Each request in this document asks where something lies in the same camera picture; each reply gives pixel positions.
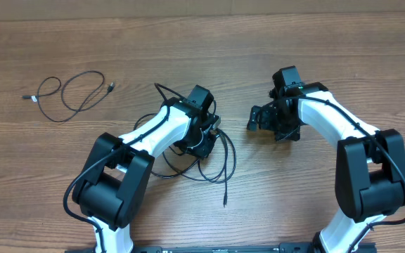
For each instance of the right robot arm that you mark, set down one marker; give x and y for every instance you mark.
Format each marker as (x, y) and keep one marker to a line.
(369, 169)

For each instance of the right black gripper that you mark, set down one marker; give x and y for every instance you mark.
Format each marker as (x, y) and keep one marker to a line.
(259, 118)

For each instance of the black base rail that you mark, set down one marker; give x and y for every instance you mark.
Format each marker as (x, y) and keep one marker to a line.
(220, 248)

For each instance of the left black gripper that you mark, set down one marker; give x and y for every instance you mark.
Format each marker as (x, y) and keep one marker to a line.
(204, 147)

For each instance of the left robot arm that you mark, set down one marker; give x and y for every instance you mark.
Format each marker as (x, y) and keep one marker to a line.
(113, 182)

